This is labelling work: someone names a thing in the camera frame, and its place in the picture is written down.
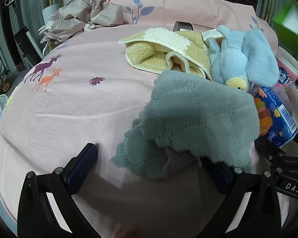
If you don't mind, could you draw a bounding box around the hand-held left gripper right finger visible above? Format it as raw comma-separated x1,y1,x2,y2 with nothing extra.
201,157,281,238

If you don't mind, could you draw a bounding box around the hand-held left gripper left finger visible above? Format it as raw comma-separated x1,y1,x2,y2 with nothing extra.
17,142,100,238

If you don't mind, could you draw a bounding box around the blue snack box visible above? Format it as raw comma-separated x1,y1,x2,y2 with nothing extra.
250,86,298,148

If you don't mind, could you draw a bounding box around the grey quilted cloth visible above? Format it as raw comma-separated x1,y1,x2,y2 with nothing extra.
110,70,260,180

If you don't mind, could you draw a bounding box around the blue plush toy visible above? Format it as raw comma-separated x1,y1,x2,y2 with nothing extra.
206,25,280,91

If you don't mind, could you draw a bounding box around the green cardboard box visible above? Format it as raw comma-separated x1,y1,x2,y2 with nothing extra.
272,0,298,52

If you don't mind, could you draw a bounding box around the mauve pink cloth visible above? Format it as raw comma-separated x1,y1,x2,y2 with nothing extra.
164,147,193,174

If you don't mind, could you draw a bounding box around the pink printed bedsheet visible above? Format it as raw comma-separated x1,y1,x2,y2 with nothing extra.
0,0,298,238

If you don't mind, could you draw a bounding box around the lilac fluffy cloth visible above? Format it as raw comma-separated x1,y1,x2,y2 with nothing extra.
272,83,292,105

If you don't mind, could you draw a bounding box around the pink lid plastic jar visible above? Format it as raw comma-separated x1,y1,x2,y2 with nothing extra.
274,47,298,90

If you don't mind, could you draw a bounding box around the small potted plant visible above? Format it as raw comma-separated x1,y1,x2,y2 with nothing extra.
0,66,12,92

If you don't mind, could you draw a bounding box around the yellow and cream towel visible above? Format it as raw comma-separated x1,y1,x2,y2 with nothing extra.
119,27,214,80

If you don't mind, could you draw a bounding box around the black and white stick vacuum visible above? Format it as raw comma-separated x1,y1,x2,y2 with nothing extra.
5,0,44,72

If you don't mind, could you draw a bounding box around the crumpled pink-grey cloth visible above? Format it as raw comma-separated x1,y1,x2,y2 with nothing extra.
38,0,126,44

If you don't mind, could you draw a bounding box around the glass bottle with steel cap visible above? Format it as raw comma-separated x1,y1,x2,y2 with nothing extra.
173,21,194,32

